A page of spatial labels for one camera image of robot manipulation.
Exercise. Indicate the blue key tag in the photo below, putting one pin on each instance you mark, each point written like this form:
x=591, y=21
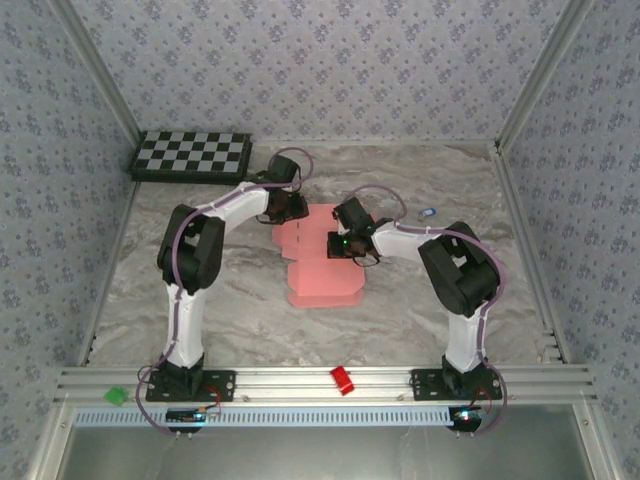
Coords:
x=426, y=213

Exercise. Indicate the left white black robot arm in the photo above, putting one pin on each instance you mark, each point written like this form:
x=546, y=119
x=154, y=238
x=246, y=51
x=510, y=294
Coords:
x=186, y=325

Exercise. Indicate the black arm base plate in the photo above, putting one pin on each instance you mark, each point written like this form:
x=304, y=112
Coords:
x=220, y=385
x=425, y=387

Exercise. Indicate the pink paper box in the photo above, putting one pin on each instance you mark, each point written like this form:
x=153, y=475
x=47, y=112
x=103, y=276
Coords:
x=320, y=285

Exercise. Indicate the black white checkerboard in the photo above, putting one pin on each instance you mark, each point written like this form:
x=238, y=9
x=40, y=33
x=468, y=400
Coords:
x=190, y=157

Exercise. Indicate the aluminium frame rail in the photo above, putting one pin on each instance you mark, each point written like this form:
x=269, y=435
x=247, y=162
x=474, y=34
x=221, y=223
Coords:
x=520, y=225
x=375, y=142
x=102, y=300

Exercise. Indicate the grey metal panel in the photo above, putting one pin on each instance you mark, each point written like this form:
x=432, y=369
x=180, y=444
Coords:
x=320, y=455

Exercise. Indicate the green toy block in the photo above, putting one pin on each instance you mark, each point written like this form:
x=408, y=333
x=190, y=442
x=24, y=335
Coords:
x=116, y=396

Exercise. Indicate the red toy block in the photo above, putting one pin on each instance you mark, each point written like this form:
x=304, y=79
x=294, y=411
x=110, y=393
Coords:
x=342, y=381

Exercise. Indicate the wide aluminium mounting rail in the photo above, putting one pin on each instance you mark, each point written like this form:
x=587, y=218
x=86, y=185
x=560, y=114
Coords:
x=290, y=382

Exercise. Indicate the small circuit board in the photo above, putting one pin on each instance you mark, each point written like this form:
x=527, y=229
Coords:
x=185, y=415
x=465, y=419

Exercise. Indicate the aluminium frame post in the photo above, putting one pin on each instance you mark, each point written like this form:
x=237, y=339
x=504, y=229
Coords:
x=103, y=75
x=540, y=75

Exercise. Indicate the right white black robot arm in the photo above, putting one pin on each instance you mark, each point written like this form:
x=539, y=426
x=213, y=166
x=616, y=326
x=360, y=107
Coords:
x=465, y=345

